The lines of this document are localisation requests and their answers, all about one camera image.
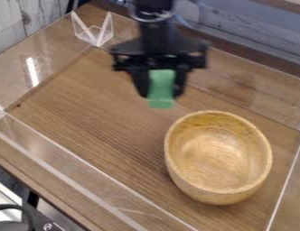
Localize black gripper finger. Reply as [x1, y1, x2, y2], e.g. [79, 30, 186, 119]
[173, 69, 187, 97]
[131, 70, 150, 98]

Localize black cable lower left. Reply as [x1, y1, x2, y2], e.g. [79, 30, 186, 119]
[0, 203, 26, 224]

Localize wooden brown bowl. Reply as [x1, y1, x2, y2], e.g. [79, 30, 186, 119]
[165, 110, 273, 206]

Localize black table frame bracket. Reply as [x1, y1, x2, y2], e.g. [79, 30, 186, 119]
[22, 190, 82, 231]

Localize green rectangular block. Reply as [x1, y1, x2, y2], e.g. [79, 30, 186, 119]
[146, 69, 175, 109]

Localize clear acrylic corner bracket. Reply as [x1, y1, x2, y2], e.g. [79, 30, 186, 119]
[70, 12, 114, 47]

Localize clear acrylic enclosure wall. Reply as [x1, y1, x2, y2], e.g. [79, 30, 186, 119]
[0, 18, 300, 231]

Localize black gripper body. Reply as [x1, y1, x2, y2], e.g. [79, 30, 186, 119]
[110, 13, 207, 72]

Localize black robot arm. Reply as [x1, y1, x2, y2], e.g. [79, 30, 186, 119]
[110, 0, 209, 99]

